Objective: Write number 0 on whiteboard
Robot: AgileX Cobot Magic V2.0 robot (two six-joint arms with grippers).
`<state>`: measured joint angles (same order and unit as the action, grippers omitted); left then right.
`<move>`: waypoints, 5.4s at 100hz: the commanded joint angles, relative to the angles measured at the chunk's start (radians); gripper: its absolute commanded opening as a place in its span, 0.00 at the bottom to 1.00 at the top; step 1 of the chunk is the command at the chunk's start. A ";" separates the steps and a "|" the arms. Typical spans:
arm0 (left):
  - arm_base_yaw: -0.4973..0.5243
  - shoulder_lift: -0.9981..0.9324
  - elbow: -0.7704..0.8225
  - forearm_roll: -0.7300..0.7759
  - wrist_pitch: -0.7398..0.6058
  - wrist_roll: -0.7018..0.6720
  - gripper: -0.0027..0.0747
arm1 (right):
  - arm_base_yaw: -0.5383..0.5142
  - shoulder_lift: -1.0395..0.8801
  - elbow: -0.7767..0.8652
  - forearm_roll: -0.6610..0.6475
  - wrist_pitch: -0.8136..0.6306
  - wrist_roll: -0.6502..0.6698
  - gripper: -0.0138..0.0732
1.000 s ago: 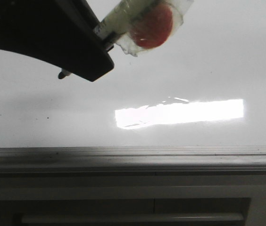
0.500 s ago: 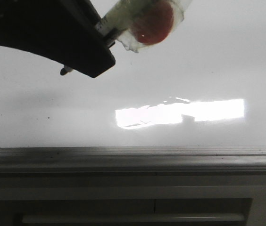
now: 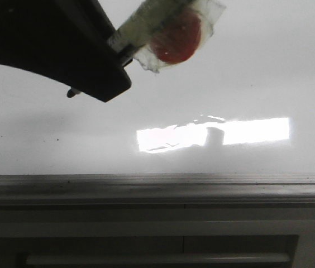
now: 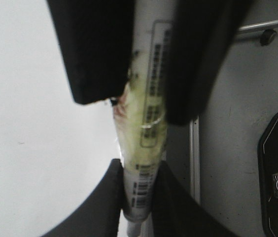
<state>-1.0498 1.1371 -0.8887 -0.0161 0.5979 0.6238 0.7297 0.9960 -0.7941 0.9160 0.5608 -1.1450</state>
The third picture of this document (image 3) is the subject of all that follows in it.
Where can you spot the white whiteboard marker pen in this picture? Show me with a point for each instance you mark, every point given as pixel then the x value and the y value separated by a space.
pixel 150 19

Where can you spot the white whiteboard with aluminium frame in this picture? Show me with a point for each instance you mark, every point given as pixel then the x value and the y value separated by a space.
pixel 233 124

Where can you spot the grey cabinet below whiteboard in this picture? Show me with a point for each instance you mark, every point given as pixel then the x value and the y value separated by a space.
pixel 158 235

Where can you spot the red disc taped to marker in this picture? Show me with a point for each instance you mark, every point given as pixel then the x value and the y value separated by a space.
pixel 179 39

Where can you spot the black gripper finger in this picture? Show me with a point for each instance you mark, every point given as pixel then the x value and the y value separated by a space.
pixel 65 41

